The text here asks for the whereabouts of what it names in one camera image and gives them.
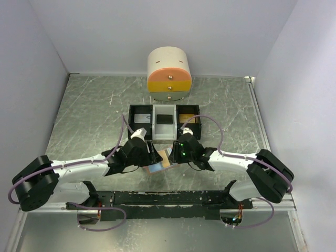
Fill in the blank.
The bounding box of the gold card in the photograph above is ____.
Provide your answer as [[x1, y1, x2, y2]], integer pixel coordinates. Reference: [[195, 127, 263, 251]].
[[178, 113, 197, 124], [159, 150, 173, 169]]

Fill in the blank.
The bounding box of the orange leather card holder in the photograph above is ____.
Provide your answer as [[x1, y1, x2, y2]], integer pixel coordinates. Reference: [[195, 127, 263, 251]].
[[144, 147, 178, 175]]

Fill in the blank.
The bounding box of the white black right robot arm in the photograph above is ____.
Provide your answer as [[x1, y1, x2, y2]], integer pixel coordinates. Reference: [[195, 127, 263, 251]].
[[169, 133, 294, 209]]

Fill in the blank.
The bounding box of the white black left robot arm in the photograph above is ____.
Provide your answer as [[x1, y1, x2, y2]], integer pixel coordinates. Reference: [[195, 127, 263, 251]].
[[8, 136, 163, 212]]

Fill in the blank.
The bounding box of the gold card in tray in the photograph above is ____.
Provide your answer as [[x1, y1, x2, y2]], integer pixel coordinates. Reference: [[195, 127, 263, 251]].
[[178, 113, 197, 124]]

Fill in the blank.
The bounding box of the white card in tray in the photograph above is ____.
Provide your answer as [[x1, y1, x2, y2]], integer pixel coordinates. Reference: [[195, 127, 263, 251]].
[[134, 113, 151, 123]]

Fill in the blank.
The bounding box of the black card in tray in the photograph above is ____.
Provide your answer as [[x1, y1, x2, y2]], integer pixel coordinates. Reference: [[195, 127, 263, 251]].
[[156, 114, 173, 125]]

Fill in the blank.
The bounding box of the three-compartment black white tray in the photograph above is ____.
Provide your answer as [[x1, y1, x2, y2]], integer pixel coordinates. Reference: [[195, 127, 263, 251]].
[[128, 104, 202, 141]]

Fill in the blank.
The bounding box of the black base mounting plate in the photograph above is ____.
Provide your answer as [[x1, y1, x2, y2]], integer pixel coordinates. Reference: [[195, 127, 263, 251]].
[[66, 190, 254, 221]]

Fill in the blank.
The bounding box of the round cream drawer cabinet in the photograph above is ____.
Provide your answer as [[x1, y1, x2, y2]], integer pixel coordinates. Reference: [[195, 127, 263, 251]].
[[147, 46, 192, 101]]

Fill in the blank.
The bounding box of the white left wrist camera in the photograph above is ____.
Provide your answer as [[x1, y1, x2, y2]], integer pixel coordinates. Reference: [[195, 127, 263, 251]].
[[131, 128, 147, 141]]

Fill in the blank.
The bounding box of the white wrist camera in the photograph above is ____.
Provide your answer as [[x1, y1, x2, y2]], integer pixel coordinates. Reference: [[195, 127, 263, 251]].
[[131, 128, 147, 141], [181, 127, 194, 135]]

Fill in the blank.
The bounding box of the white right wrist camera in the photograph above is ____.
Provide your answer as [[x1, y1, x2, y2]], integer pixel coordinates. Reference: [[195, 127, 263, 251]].
[[181, 127, 194, 135]]

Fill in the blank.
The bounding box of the aluminium rail front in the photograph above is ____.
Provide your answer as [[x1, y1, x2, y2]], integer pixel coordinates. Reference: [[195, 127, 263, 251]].
[[21, 190, 295, 212]]

